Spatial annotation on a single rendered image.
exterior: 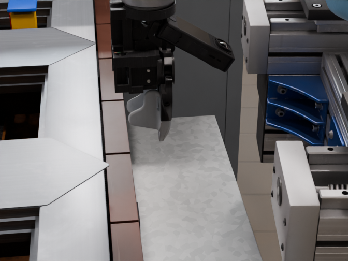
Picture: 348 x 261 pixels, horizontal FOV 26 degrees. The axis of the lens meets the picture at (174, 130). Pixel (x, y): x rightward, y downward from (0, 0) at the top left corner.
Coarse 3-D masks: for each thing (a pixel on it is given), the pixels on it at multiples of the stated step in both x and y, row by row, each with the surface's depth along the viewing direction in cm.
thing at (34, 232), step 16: (0, 16) 169; (48, 16) 170; (0, 80) 140; (16, 80) 141; (32, 80) 141; (16, 208) 102; (32, 208) 103; (0, 224) 102; (16, 224) 103; (32, 224) 103; (0, 240) 103; (16, 240) 103; (32, 240) 101; (32, 256) 98
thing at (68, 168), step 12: (60, 144) 116; (48, 156) 113; (60, 156) 113; (72, 156) 113; (84, 156) 113; (48, 168) 110; (60, 168) 110; (72, 168) 110; (84, 168) 110; (48, 180) 108; (60, 180) 108; (72, 180) 108; (84, 180) 108; (48, 192) 105; (60, 192) 105; (48, 204) 103
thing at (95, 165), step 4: (92, 156) 113; (92, 160) 112; (96, 160) 112; (100, 160) 112; (92, 164) 111; (96, 164) 111; (100, 164) 111; (104, 164) 111; (108, 164) 111; (92, 168) 110; (96, 168) 110; (100, 168) 110; (104, 168) 110; (92, 172) 110; (96, 172) 110; (92, 176) 109
